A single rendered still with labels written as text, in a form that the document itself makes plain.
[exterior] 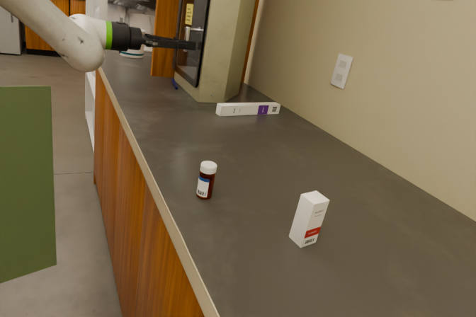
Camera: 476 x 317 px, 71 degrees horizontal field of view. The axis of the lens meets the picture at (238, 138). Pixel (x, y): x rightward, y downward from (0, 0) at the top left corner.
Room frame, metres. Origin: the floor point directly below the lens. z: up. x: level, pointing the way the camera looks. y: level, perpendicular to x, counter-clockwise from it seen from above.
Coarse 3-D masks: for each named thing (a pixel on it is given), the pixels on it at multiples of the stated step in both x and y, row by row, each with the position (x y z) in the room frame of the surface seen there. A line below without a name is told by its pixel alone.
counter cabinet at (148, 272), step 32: (96, 96) 1.87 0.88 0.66; (96, 128) 1.84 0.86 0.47; (96, 160) 1.81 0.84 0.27; (128, 160) 0.98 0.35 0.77; (128, 192) 0.96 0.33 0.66; (128, 224) 0.93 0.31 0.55; (160, 224) 0.64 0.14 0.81; (128, 256) 0.90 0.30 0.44; (160, 256) 0.61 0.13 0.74; (128, 288) 0.87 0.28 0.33; (160, 288) 0.59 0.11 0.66; (192, 288) 0.45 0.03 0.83
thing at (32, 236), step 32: (0, 96) 0.31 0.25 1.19; (32, 96) 0.33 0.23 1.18; (0, 128) 0.31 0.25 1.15; (32, 128) 0.33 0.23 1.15; (0, 160) 0.31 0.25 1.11; (32, 160) 0.33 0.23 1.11; (0, 192) 0.30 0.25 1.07; (32, 192) 0.33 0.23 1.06; (0, 224) 0.30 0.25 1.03; (32, 224) 0.32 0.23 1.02; (0, 256) 0.30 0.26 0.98; (32, 256) 0.32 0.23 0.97
